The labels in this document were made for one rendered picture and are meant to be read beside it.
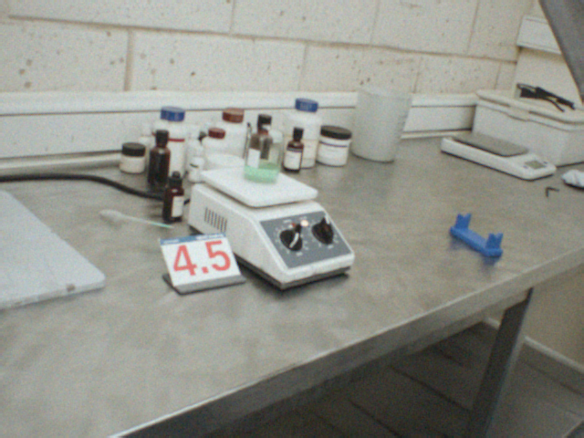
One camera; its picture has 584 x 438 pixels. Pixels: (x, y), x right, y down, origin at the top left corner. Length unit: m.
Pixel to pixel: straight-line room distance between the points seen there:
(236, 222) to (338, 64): 0.82
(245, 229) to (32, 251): 0.25
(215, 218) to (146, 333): 0.24
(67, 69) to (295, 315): 0.62
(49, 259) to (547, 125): 1.41
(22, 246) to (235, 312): 0.27
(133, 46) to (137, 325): 0.66
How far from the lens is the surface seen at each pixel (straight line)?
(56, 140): 1.14
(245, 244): 0.81
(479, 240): 1.08
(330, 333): 0.72
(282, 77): 1.46
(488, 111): 1.95
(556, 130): 1.86
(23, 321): 0.69
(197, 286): 0.76
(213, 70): 1.33
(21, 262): 0.78
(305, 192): 0.86
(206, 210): 0.87
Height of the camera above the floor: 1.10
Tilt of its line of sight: 19 degrees down
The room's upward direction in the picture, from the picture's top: 10 degrees clockwise
